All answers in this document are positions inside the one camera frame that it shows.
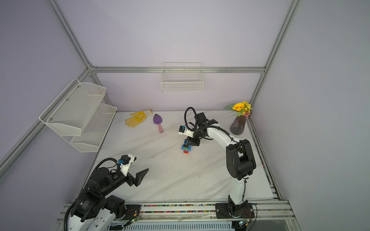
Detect sunflower bouquet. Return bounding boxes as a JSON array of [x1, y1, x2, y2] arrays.
[[223, 101, 252, 117]]

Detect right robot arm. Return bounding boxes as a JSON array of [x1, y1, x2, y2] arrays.
[[181, 113, 256, 218]]

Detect dark glass vase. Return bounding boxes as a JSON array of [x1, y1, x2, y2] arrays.
[[230, 116, 247, 135]]

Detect white mesh lower shelf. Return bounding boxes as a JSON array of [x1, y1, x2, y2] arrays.
[[70, 104, 117, 153]]

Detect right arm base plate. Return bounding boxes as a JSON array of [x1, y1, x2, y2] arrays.
[[215, 202, 255, 219]]

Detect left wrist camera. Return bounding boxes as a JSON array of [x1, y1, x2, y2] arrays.
[[118, 154, 134, 177]]

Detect purple garden trowel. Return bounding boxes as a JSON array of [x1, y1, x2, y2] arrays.
[[153, 114, 163, 133]]

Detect white mesh upper shelf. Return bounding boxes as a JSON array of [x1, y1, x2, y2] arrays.
[[39, 79, 106, 136]]

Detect yellow work glove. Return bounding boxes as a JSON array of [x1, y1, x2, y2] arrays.
[[125, 109, 153, 128]]

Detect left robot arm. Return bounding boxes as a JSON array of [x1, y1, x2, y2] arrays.
[[63, 154, 149, 231]]

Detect white mesh shelf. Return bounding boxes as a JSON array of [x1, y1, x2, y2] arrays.
[[39, 79, 106, 136], [70, 104, 117, 153]]

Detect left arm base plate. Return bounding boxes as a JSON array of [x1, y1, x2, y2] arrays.
[[121, 204, 142, 220]]

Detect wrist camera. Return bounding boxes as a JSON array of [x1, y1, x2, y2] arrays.
[[178, 126, 194, 138], [118, 154, 134, 177]]

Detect white wire wall basket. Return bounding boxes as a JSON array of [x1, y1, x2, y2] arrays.
[[161, 62, 204, 93]]

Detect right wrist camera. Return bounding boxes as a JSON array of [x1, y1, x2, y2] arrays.
[[178, 126, 194, 138]]

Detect light blue lego brick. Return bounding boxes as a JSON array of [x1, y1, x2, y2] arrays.
[[181, 146, 191, 153]]

